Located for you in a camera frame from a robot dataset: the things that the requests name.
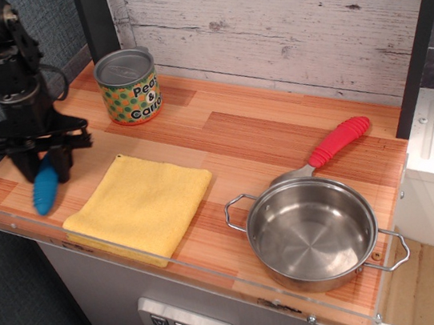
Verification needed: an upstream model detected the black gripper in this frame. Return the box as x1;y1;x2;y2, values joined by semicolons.
0;80;92;183

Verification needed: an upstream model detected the yellow folded cloth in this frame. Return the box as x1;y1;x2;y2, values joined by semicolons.
62;154;212;268

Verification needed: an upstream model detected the stainless steel pot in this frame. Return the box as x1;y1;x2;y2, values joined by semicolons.
224;177;411;292

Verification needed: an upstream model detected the grey toy fridge cabinet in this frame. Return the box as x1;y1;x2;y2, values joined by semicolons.
37;200;352;325

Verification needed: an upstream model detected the clear acrylic edge guard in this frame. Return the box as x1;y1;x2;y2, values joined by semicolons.
0;138;432;325

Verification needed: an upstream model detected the black right frame post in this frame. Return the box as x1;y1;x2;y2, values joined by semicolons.
396;0;434;140

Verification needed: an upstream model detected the blue handled metal fork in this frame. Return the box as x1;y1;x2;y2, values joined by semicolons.
33;154;58;215

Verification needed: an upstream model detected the red handled metal spoon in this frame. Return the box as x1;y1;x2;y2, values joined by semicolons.
270;116;370;187

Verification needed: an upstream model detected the black left frame post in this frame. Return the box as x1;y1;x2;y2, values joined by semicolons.
74;0;121;63

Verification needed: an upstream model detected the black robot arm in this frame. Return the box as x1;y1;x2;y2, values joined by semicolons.
0;0;92;183

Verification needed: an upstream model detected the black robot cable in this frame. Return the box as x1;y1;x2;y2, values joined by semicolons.
39;60;72;104

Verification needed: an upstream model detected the black frame post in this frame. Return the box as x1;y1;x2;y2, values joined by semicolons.
396;0;434;140
74;0;121;63

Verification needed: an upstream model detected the peas and carrots can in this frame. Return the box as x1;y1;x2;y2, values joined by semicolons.
94;46;163;126

